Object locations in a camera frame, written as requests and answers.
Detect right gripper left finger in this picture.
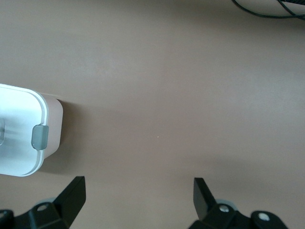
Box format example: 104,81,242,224
14,176,87,229

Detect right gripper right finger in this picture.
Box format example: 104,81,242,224
190,177,289,229

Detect white box lid grey latches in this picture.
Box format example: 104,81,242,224
0,83,50,177

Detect translucent pink plastic box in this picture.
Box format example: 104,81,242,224
40,96,64,166

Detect brown table cover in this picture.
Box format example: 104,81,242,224
0,0,305,229

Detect large black looped cable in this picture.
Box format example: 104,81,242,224
232,0,305,19

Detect black curved cable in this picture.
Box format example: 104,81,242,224
277,0,305,12

